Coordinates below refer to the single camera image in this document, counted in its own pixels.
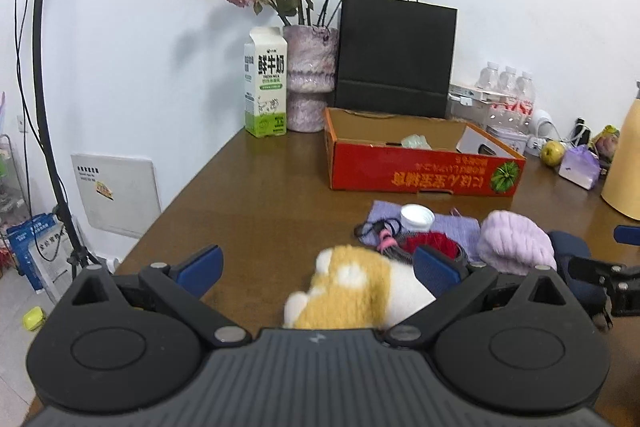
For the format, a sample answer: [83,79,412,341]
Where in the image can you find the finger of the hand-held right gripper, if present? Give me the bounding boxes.
[567,256,640,319]
[614,225,640,247]

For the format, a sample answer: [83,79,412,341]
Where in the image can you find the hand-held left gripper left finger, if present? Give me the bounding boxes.
[65,245,251,349]

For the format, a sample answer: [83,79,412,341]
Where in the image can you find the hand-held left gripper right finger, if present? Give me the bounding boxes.
[384,246,573,349]

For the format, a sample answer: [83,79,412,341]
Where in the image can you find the braided cable with pink strap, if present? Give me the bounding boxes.
[354,217,416,265]

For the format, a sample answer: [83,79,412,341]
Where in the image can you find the dark blue cloth item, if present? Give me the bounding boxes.
[546,230,608,308]

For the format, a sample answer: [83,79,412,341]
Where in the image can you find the purple fluffy headband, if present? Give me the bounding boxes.
[476,210,557,278]

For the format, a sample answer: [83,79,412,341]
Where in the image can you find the yellow white plush toy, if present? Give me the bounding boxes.
[282,244,438,330]

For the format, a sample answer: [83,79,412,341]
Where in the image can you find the red cardboard box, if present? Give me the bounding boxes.
[324,107,527,198]

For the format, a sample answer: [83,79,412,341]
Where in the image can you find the red scrunchie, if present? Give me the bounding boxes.
[400,231,468,265]

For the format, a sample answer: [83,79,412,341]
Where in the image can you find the purple knitted cloth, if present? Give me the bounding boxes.
[361,201,481,253]

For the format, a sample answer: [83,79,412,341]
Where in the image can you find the white bottle cap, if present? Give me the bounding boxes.
[400,204,435,230]

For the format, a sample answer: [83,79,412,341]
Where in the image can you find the yellow thermos bottle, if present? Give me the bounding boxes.
[600,81,640,222]

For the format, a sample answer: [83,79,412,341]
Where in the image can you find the purple tissue pack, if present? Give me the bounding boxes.
[559,145,601,190]

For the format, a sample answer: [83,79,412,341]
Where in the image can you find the green apple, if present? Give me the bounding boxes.
[540,141,566,166]

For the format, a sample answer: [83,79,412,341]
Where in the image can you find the white round device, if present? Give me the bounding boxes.
[530,108,557,140]

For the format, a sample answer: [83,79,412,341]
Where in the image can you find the white tin with purple print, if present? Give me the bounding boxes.
[485,124,528,155]

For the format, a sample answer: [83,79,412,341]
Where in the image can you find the blue white bags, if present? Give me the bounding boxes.
[6,212,76,294]

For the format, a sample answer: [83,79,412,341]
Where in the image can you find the clear box with white lid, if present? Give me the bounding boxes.
[447,82,501,128]

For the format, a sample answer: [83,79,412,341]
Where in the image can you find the small yellow green object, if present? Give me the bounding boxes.
[22,307,45,333]

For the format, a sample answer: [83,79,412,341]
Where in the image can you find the clear water bottle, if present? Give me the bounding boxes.
[475,61,501,90]
[497,66,519,108]
[515,71,537,115]

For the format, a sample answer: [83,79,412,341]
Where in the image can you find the white green milk carton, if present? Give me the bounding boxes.
[243,27,289,138]

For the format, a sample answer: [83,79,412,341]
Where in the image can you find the pink mottled vase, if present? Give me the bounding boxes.
[282,25,339,133]

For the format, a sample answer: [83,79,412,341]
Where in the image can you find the black paper bag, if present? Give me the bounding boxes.
[334,0,458,120]

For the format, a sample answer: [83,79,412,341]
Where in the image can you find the white wall panel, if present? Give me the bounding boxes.
[70,152,162,239]

